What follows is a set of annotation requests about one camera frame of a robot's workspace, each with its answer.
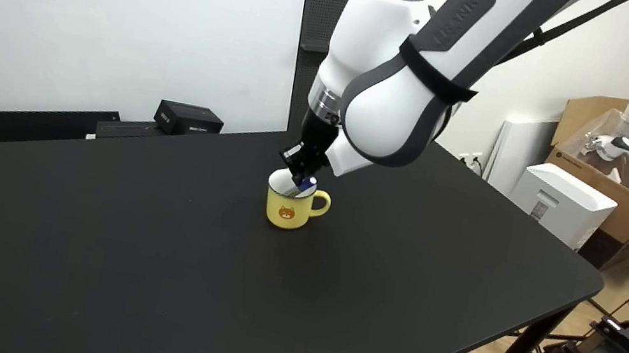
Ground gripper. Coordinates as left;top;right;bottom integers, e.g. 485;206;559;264
275;104;343;196

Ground small black box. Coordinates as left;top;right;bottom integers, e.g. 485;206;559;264
151;98;227;144

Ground wall socket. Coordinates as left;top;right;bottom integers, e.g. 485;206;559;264
457;148;485;171

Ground blue pen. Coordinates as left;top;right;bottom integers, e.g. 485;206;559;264
284;173;319;202

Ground flat black box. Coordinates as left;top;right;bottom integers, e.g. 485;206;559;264
94;112;167;150

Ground black boom rod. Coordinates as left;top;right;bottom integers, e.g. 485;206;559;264
495;0;629;86

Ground yellow mug with bear print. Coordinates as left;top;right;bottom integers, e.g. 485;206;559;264
260;166;336;237

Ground white appliance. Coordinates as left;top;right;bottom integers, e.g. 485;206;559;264
500;156;624;257

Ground white leaning boards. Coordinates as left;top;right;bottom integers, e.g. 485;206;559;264
481;109;561;193

